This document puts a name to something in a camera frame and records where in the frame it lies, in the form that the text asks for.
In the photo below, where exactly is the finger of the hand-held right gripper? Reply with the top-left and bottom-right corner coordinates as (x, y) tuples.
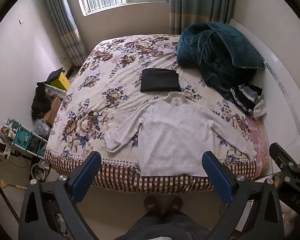
(269, 142), (300, 218)

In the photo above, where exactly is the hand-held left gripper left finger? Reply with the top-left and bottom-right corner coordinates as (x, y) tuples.
(18, 151), (102, 240)

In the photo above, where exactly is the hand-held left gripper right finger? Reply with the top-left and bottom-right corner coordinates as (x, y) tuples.
(202, 151), (285, 240)

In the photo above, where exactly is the white knit sweater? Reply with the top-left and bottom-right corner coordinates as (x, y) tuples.
(104, 92), (257, 177)

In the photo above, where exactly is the black clothes pile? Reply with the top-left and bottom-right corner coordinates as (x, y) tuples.
(31, 82), (52, 121)

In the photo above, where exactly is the pink quilted mattress pad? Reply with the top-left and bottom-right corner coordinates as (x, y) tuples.
(245, 116), (270, 178)

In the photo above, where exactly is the brown slipper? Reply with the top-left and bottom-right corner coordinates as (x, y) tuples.
(168, 196), (183, 215)
(143, 196), (163, 216)

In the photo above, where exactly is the clear plastic bag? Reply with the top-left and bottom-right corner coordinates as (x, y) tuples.
(33, 118), (52, 141)

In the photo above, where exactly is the white headboard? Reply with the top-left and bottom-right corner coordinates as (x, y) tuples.
(229, 19), (300, 152)

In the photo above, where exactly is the cardboard box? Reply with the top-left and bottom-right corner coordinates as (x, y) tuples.
(42, 96), (63, 128)

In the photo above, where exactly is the teal storage rack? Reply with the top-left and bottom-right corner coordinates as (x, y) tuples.
(3, 117), (50, 161)

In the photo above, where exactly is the person's dark fleece clothing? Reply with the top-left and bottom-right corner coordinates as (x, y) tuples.
(129, 209), (211, 240)

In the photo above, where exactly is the black white striped garment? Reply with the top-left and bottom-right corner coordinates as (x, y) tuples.
(230, 84), (267, 120)

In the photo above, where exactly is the floral bed cover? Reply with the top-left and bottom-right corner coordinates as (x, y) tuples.
(44, 34), (270, 194)

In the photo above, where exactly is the white plastic storage bin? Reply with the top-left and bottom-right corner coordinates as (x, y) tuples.
(44, 84), (68, 98)

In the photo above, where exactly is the yellow box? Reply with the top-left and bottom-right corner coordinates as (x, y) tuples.
(51, 72), (70, 91)

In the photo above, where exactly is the dark garment on box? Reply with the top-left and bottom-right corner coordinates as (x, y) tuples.
(45, 67), (65, 85)

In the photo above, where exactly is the black folded garment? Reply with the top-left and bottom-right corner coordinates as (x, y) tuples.
(140, 68), (182, 93)

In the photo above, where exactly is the teal plush blanket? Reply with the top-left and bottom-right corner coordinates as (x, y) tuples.
(176, 21), (265, 100)

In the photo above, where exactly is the grey blue curtain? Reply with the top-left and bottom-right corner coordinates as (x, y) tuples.
(41, 0), (87, 67)
(168, 0), (238, 36)

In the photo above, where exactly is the yellow handled stick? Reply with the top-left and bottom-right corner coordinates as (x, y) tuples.
(0, 178), (28, 191)

